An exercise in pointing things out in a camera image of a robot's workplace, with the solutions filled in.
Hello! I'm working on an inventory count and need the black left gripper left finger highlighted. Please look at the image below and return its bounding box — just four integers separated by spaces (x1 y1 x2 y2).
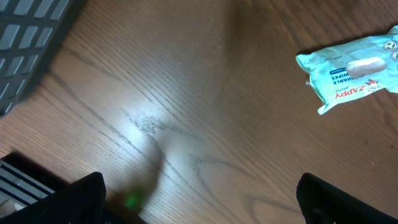
1 172 106 224

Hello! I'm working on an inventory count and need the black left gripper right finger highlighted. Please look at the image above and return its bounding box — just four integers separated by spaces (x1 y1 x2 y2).
296 172 397 224

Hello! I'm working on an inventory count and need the teal flushable wipes pack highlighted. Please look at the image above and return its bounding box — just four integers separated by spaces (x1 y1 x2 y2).
295 26 397 114

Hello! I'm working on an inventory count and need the grey plastic basket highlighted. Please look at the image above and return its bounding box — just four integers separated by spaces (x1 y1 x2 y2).
1 0 85 118

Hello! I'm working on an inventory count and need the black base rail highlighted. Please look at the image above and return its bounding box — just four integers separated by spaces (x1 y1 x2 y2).
1 151 68 218

